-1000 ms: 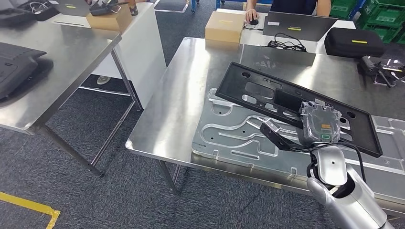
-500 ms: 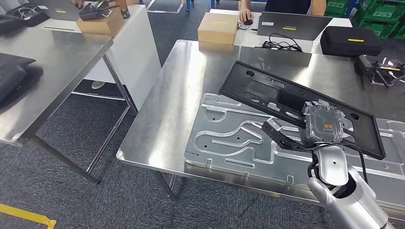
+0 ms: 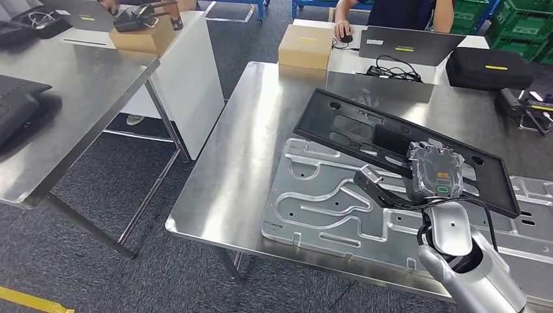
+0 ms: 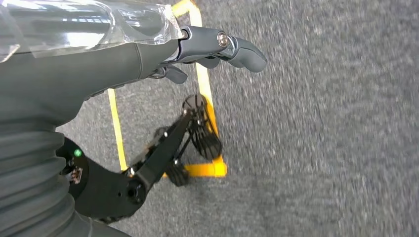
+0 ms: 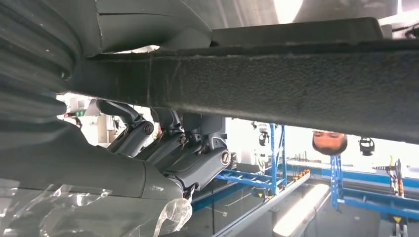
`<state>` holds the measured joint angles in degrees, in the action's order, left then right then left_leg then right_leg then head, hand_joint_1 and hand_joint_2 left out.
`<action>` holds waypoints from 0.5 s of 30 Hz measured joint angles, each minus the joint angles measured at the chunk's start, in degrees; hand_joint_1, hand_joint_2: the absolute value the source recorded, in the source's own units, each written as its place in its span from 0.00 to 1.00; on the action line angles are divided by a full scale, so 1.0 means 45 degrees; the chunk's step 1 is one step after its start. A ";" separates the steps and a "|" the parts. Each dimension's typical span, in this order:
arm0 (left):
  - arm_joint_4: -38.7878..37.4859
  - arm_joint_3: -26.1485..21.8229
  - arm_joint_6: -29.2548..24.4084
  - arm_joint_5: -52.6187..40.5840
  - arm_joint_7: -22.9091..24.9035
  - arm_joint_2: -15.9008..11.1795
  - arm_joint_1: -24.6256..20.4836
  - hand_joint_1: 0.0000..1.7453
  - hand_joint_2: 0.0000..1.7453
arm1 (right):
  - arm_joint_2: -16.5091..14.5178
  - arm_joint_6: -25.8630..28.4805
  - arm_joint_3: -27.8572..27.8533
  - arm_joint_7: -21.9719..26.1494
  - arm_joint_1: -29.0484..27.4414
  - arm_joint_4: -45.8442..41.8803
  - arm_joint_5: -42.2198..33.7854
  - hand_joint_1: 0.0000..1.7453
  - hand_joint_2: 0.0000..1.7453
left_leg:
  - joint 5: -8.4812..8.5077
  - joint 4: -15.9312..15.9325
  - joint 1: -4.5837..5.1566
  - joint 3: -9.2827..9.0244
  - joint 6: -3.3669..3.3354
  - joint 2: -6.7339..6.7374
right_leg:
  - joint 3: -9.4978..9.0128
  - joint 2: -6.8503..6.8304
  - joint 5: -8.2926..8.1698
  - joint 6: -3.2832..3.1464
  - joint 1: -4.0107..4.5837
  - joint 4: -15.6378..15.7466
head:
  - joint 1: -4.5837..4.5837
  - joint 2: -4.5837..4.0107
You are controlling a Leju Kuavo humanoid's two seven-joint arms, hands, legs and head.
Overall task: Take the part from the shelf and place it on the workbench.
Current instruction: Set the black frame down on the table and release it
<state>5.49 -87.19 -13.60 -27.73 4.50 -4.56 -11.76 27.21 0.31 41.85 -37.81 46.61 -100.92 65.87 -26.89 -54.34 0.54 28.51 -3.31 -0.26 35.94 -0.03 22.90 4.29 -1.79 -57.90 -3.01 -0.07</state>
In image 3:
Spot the green plastic crate stack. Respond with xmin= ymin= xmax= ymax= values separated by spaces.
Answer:
xmin=448 ymin=0 xmax=553 ymax=67

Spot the black zip case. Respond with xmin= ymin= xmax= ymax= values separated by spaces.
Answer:
xmin=445 ymin=46 xmax=535 ymax=92

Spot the brown bottle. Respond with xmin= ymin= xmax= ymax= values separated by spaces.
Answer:
xmin=165 ymin=0 xmax=185 ymax=31

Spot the yellow floor tape square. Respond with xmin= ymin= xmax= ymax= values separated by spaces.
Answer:
xmin=0 ymin=285 xmax=77 ymax=313

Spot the dark grey moulded panel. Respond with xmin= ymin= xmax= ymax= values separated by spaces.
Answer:
xmin=0 ymin=74 xmax=53 ymax=148

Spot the black handheld device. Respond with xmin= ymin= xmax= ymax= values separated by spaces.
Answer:
xmin=496 ymin=86 xmax=553 ymax=138

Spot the cardboard box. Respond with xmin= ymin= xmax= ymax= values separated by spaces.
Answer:
xmin=108 ymin=15 xmax=176 ymax=58
xmin=277 ymin=23 xmax=336 ymax=71

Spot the silver stamped metal plate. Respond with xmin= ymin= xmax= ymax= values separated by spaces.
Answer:
xmin=261 ymin=137 xmax=553 ymax=304

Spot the blue metal shelf rack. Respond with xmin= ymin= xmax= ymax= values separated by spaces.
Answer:
xmin=291 ymin=0 xmax=374 ymax=10

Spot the steel workbench table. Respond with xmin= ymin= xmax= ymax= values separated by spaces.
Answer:
xmin=164 ymin=60 xmax=553 ymax=313

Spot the person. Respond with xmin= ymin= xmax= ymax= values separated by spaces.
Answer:
xmin=333 ymin=0 xmax=455 ymax=40
xmin=95 ymin=0 xmax=123 ymax=16

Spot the black open case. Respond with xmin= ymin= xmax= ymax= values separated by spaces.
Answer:
xmin=0 ymin=18 xmax=73 ymax=49

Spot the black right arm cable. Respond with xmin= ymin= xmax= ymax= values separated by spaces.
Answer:
xmin=399 ymin=195 xmax=501 ymax=254

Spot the dark grey laptop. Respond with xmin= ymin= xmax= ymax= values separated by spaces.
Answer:
xmin=358 ymin=25 xmax=467 ymax=67

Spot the black plastic panel part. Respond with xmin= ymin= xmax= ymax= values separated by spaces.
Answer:
xmin=293 ymin=88 xmax=522 ymax=220

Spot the black charger cable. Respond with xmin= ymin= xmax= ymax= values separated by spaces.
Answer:
xmin=365 ymin=53 xmax=425 ymax=83

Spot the black controller device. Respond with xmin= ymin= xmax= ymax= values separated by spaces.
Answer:
xmin=113 ymin=1 xmax=179 ymax=34

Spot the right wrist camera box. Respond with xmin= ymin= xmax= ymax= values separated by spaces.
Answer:
xmin=353 ymin=164 xmax=419 ymax=209

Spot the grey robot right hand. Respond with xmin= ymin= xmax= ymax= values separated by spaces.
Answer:
xmin=405 ymin=142 xmax=465 ymax=204

